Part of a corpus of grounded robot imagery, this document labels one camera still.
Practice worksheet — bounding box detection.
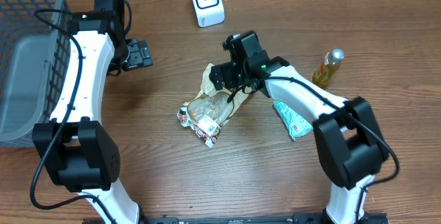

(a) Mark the grey plastic mesh basket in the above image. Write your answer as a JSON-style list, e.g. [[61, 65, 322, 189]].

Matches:
[[1, 0, 70, 147]]

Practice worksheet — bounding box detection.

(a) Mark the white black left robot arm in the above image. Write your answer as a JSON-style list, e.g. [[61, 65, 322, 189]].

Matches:
[[30, 0, 153, 223]]

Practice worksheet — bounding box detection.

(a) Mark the white barcode scanner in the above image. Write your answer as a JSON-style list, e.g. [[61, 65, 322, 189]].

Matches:
[[192, 0, 225, 28]]

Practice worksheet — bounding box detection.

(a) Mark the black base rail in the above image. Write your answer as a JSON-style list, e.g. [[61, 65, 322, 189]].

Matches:
[[82, 212, 390, 224]]

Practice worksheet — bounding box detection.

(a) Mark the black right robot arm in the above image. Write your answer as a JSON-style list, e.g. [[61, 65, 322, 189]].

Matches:
[[209, 31, 391, 223]]

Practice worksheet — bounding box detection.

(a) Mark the yellow liquid bottle silver cap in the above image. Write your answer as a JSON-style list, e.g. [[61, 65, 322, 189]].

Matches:
[[312, 48, 345, 88]]

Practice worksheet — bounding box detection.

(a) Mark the teal packet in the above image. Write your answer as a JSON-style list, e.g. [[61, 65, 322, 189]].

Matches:
[[273, 101, 313, 141]]

